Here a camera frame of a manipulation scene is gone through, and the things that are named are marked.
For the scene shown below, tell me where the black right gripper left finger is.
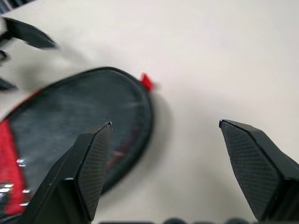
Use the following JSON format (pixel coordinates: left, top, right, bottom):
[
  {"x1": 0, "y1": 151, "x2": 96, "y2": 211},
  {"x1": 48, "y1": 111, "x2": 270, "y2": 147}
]
[{"x1": 22, "y1": 121, "x2": 113, "y2": 224}]

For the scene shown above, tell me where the black red paddle case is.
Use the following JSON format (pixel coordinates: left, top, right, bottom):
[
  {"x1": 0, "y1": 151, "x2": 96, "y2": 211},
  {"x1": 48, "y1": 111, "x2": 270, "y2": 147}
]
[{"x1": 0, "y1": 66, "x2": 157, "y2": 218}]

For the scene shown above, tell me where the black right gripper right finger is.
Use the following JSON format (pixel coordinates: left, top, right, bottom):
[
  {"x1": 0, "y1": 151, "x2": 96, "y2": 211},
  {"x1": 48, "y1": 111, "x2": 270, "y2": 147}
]
[{"x1": 219, "y1": 119, "x2": 299, "y2": 224}]

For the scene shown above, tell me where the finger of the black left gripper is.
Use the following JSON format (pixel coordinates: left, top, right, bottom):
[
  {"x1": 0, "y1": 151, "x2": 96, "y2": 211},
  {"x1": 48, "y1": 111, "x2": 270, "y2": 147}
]
[
  {"x1": 0, "y1": 17, "x2": 58, "y2": 51},
  {"x1": 0, "y1": 77, "x2": 19, "y2": 92}
]

